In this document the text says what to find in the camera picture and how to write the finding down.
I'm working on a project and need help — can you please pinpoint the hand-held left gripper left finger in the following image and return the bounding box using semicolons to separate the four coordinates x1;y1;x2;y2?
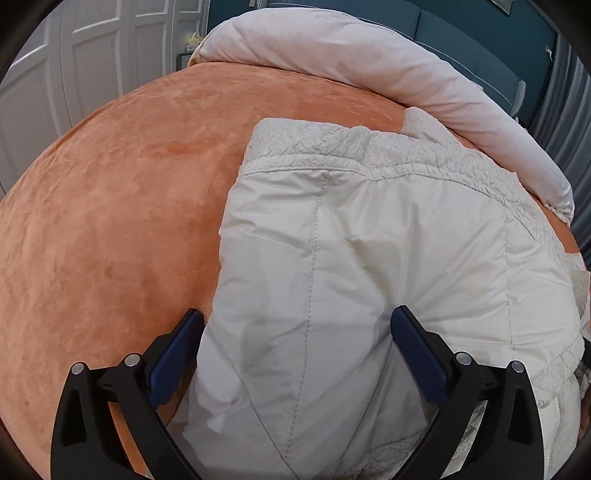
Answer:
50;308;206;480

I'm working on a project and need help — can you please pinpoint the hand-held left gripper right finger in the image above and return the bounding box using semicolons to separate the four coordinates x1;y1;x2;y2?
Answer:
390;305;546;480

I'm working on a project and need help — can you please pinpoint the cream quilted blanket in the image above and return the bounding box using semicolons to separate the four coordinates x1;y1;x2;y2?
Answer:
167;107;591;480

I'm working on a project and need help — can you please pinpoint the orange plush bed blanket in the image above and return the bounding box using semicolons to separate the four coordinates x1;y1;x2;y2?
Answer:
0;62;583;480

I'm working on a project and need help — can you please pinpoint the pale pink duvet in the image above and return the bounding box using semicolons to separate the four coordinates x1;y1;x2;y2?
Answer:
188;10;575;227

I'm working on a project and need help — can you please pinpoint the white panelled wardrobe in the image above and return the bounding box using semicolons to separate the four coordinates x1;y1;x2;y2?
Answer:
0;0;241;195

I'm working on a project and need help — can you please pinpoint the blue padded headboard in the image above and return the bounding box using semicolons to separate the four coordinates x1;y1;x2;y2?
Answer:
295;0;561;121

